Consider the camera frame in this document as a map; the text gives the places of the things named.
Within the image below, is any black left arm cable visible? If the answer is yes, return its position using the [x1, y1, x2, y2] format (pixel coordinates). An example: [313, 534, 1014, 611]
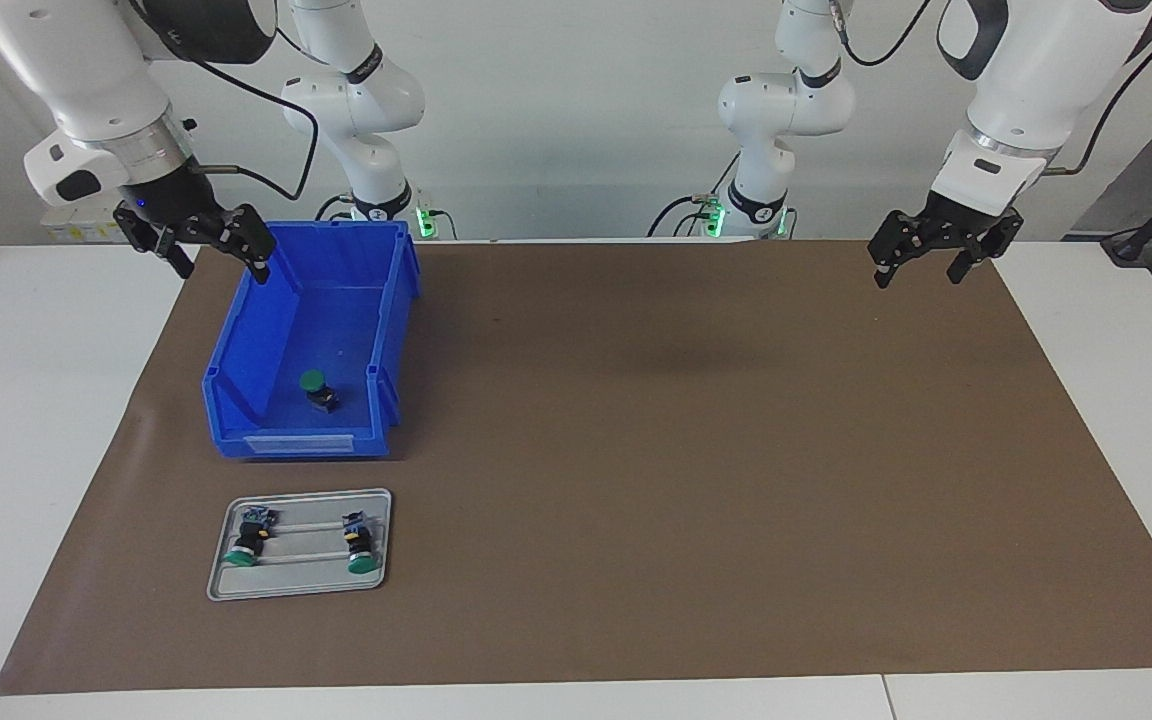
[836, 0, 1152, 177]

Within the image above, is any white power strip box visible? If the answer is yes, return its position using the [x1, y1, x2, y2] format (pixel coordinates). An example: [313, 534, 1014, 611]
[39, 195, 127, 244]

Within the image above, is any grey metal tray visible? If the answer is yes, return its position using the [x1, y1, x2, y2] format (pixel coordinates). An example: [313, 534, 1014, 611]
[206, 487, 394, 603]

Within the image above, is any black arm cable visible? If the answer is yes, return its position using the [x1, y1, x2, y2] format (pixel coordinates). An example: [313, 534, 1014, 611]
[836, 0, 1152, 177]
[191, 30, 322, 203]

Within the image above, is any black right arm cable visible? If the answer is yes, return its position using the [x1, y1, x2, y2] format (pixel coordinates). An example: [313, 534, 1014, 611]
[191, 30, 322, 203]

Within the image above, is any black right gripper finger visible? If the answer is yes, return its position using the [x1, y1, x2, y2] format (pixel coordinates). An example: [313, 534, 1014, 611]
[206, 203, 277, 286]
[113, 200, 195, 280]

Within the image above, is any brown paper table mat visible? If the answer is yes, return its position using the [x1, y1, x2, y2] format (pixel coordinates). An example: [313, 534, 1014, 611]
[0, 240, 1152, 696]

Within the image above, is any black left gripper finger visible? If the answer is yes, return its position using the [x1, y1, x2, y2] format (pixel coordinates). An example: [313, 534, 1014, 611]
[867, 208, 937, 290]
[946, 230, 1002, 286]

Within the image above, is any green cap push button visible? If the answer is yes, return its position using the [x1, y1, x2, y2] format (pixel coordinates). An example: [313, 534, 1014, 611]
[224, 505, 279, 568]
[340, 510, 382, 576]
[298, 369, 343, 414]

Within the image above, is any blue plastic storage bin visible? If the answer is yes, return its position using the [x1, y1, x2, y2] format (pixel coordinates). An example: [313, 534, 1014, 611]
[201, 220, 424, 461]

